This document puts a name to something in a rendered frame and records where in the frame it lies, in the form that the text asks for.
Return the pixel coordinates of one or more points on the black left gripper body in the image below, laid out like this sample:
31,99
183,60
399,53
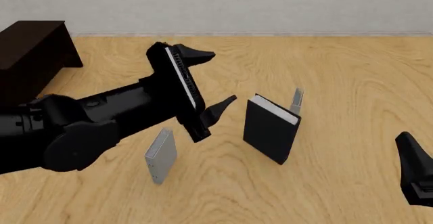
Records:
179,89

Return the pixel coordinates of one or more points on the grey book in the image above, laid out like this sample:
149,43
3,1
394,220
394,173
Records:
297,101
161,155

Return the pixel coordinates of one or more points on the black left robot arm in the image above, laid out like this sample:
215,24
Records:
101,112

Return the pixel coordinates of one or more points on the dark wooden cabinet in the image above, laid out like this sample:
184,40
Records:
30,59

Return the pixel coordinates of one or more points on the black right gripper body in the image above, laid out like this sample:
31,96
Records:
419,192

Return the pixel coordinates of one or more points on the black hardcover book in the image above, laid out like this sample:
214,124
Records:
270,130

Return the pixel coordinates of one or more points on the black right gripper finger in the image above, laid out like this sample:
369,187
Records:
414,155

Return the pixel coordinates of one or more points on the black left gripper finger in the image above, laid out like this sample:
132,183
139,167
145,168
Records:
216,111
196,55

